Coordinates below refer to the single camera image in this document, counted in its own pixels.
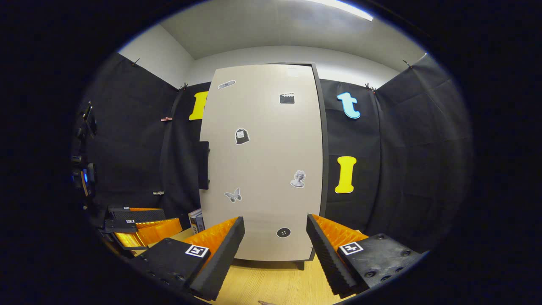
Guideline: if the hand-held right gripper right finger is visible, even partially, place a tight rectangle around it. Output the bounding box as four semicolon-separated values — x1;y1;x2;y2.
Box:
306;213;426;298

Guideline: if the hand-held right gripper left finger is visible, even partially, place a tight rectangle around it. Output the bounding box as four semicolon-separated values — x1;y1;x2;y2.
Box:
127;216;246;301

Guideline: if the black door handle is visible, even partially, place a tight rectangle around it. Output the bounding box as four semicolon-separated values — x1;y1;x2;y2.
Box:
198;141;211;190

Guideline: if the beige cabinet door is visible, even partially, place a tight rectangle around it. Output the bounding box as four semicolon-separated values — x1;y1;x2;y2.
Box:
199;64;324;262

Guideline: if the black backdrop cloth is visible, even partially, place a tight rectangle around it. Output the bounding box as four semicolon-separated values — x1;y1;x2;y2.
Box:
72;52;474;255

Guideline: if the long ceiling light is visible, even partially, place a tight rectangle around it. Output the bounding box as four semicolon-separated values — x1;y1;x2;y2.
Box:
303;0;374;22

